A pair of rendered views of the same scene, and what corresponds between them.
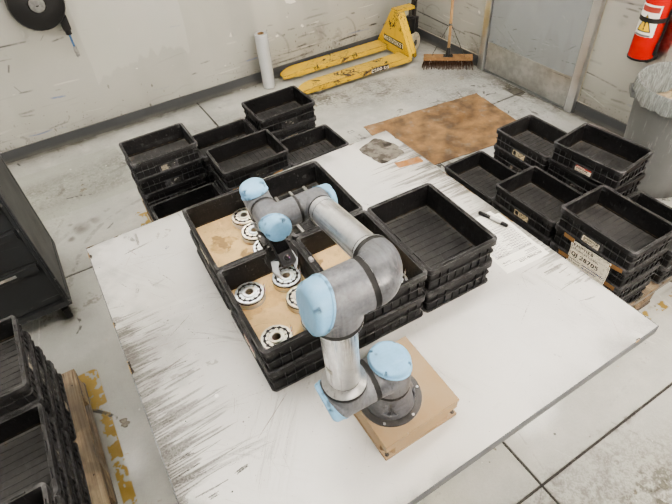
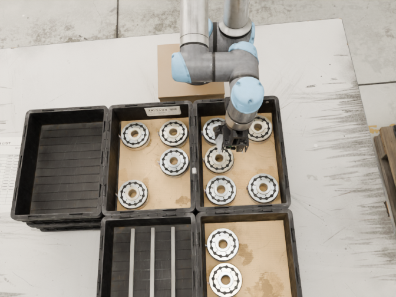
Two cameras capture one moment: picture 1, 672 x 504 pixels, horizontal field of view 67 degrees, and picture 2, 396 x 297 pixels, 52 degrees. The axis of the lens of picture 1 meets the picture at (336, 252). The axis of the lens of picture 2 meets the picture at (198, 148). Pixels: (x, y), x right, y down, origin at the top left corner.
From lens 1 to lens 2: 161 cm
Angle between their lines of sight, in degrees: 66
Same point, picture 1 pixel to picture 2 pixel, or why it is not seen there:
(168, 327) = (346, 238)
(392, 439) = not seen: hidden behind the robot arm
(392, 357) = not seen: hidden behind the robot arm
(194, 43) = not seen: outside the picture
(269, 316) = (253, 161)
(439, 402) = (170, 48)
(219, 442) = (322, 109)
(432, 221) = (44, 194)
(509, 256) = (11, 152)
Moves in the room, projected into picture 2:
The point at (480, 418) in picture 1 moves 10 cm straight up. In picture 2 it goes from (148, 49) to (144, 35)
